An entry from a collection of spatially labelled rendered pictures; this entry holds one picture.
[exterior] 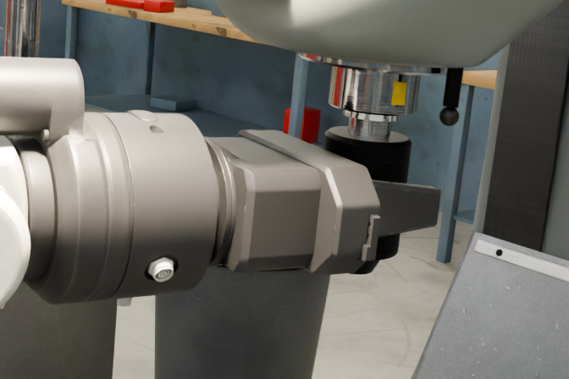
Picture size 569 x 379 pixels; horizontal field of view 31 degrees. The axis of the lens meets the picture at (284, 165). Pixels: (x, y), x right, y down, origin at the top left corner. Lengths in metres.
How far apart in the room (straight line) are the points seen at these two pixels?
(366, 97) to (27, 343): 0.35
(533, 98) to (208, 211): 0.51
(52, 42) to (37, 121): 7.53
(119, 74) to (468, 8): 7.32
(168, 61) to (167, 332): 4.86
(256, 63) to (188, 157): 6.17
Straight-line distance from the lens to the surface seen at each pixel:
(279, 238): 0.49
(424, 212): 0.55
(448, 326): 0.95
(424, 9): 0.46
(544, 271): 0.92
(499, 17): 0.50
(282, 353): 2.54
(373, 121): 0.54
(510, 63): 0.93
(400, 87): 0.53
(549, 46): 0.91
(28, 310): 0.76
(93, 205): 0.44
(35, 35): 0.77
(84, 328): 0.79
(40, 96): 0.45
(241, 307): 2.45
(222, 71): 6.88
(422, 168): 5.79
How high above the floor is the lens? 1.36
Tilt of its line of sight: 12 degrees down
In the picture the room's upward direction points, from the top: 6 degrees clockwise
